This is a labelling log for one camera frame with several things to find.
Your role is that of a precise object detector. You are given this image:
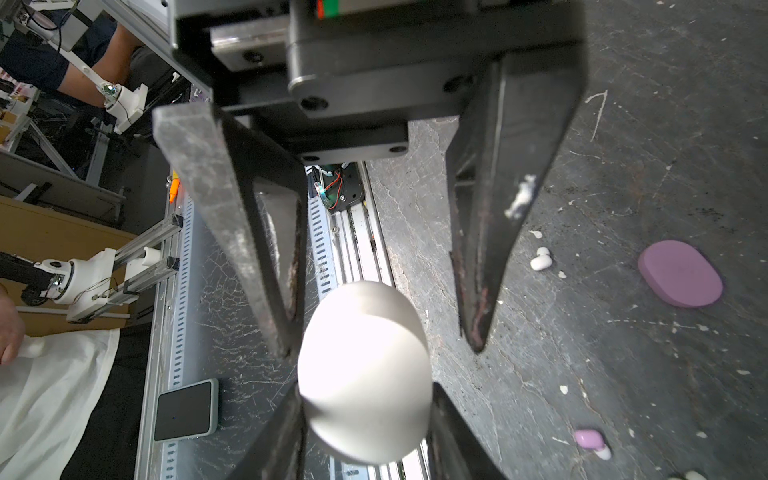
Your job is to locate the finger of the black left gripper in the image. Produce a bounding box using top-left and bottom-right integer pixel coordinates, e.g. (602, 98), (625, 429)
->
(445, 44), (588, 353)
(153, 102), (308, 358)

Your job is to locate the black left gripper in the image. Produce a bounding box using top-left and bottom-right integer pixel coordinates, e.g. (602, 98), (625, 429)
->
(169, 1), (585, 164)

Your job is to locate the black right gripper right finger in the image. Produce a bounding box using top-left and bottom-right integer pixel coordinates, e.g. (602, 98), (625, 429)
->
(426, 382), (506, 480)

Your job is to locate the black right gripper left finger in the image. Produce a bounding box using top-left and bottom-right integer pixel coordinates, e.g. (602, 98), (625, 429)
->
(227, 382), (308, 480)

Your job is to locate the smartphone with green case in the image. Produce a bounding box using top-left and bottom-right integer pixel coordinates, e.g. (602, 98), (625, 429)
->
(153, 379), (220, 442)

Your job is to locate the pink oval earbud case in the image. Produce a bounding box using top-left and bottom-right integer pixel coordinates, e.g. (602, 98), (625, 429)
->
(638, 240), (724, 308)

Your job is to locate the bystander hand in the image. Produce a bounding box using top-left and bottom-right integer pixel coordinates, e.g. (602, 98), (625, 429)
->
(0, 288), (26, 365)

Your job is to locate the white earbud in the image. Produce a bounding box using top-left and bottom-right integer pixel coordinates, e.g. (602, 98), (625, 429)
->
(530, 247), (553, 271)
(668, 470), (707, 480)

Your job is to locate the purple earbud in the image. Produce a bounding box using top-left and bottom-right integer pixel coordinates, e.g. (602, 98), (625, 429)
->
(573, 429), (613, 461)

